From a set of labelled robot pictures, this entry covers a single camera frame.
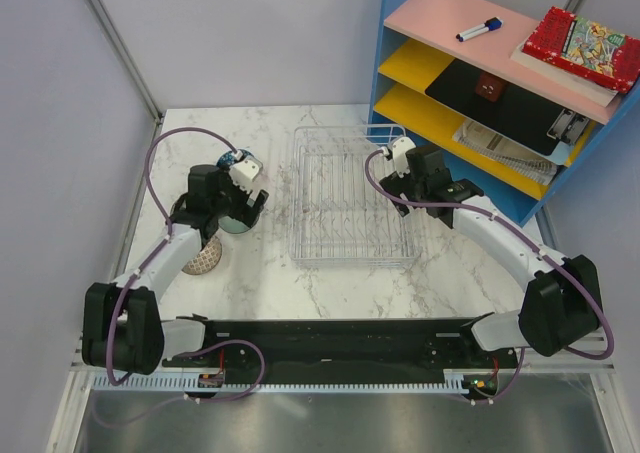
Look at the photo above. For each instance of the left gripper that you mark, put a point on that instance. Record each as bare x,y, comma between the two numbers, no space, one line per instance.
245,213

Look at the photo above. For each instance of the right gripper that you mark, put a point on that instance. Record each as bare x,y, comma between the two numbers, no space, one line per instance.
396,184

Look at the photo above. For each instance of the blue triangle pattern bowl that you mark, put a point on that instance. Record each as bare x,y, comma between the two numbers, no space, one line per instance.
231,157

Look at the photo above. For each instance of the white wire dish rack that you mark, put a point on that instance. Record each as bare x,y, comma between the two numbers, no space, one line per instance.
336,217

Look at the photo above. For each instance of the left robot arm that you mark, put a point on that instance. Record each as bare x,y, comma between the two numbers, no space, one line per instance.
122,328

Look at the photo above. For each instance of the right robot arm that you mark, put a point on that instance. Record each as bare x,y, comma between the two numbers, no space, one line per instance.
562,306

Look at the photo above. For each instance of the green ribbed bowl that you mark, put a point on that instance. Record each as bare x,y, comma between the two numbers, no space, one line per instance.
232,226

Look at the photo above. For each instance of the brown lattice pattern bowl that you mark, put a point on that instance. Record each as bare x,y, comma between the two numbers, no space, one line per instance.
206,260

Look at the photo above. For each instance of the blue shelf unit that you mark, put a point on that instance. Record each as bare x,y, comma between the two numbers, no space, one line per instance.
440,63

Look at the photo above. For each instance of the brown cube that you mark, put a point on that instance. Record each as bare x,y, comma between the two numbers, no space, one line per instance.
490,87

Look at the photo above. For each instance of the spiral notebook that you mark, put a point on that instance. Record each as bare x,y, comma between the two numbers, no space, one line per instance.
505,151

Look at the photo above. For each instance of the black clipboard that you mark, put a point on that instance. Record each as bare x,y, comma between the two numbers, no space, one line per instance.
520,115

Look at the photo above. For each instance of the blue whiteboard marker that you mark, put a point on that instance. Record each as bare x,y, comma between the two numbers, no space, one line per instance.
489,25

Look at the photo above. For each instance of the grey book under red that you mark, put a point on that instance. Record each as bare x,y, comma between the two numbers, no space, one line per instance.
594,92

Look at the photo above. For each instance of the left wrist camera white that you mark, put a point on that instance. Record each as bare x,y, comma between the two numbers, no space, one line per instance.
245,172

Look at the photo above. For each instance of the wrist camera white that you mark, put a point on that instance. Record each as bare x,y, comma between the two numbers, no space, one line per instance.
396,151
245,172

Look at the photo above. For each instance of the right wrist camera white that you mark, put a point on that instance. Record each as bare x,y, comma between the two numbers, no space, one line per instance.
396,151

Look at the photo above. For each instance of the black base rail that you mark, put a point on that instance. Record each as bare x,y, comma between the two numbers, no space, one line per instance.
341,352

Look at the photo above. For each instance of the white cable duct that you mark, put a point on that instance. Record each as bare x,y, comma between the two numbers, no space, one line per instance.
191,383

